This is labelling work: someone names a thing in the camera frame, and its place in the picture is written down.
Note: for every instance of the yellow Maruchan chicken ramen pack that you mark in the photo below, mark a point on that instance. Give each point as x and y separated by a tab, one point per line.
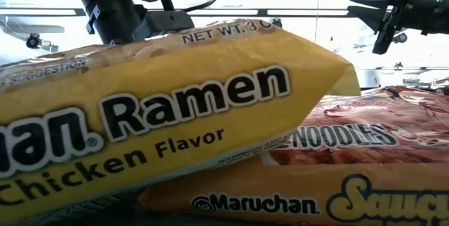
210	61

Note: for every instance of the red Maruchan Saucy Noodles pack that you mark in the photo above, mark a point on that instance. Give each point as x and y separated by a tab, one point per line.
350	191

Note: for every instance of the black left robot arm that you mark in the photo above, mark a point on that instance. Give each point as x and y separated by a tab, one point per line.
105	8

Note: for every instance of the small black round fixture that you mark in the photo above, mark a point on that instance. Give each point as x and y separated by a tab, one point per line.
400	37
33	40

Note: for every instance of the small black clamp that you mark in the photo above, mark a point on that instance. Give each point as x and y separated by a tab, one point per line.
277	22

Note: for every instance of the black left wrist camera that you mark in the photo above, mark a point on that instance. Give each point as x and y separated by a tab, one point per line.
163	24

